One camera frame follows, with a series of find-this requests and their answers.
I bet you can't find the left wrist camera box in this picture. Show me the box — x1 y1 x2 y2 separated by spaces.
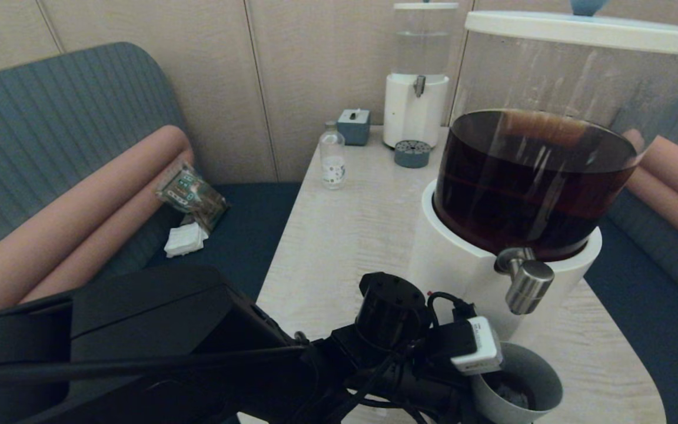
450 316 503 376

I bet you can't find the large metal dispenser tap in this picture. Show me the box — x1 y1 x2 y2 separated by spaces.
495 247 556 315

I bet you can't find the large tea dispenser white base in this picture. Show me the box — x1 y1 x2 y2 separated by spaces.
407 26 678 345

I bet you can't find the white folded napkin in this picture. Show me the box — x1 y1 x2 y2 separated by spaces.
164 223 210 259

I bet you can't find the white lid with blue knob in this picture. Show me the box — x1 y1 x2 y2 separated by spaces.
466 0 678 57

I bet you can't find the grey plastic cup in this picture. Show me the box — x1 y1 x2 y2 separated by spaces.
471 343 563 424

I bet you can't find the grey-blue upholstered sofa bench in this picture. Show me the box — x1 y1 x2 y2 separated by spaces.
0 41 304 424
580 53 678 424

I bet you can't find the small blue-grey box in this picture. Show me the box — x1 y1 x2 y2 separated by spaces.
337 108 371 146

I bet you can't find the black left camera cable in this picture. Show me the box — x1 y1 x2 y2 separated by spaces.
427 291 476 322

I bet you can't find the green snack packet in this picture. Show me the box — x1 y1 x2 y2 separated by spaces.
157 164 229 233

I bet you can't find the small water dispenser white base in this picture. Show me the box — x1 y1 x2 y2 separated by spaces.
383 0 459 149

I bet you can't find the clear plastic bottle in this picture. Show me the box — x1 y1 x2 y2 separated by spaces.
320 121 347 190

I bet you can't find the small perforated drip tray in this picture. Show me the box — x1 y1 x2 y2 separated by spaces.
394 140 432 169

